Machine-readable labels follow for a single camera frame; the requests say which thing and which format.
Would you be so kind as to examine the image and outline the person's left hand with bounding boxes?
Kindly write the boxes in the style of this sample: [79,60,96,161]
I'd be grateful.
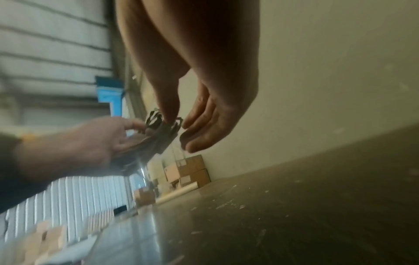
[16,116,148,179]

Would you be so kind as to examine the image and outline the person's right hand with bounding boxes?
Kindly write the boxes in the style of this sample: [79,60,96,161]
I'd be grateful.
[115,0,261,153]

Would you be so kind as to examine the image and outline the person's left forearm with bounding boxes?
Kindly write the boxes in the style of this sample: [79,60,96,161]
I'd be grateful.
[0,132,55,213]

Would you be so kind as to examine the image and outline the white ribbed panel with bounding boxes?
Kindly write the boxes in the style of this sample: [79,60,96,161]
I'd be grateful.
[0,174,133,249]

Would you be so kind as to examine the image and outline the open brown cardboard box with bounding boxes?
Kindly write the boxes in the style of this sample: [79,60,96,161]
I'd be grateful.
[134,187,156,206]

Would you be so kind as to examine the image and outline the small brown cardboard box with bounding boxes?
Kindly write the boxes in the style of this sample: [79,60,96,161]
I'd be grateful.
[164,163,181,182]

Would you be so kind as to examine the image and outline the white paper roll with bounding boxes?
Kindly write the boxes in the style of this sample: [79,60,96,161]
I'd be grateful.
[156,182,199,204]

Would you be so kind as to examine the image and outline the brown cardboard box white label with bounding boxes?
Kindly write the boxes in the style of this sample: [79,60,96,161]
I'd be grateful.
[178,168,211,188]
[176,155,206,177]

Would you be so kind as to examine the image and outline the white roller shutter door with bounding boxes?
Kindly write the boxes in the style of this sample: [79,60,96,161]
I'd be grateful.
[0,0,114,104]

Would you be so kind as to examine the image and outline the blue wall fixture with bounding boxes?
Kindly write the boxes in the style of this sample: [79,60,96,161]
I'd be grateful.
[94,76,126,117]

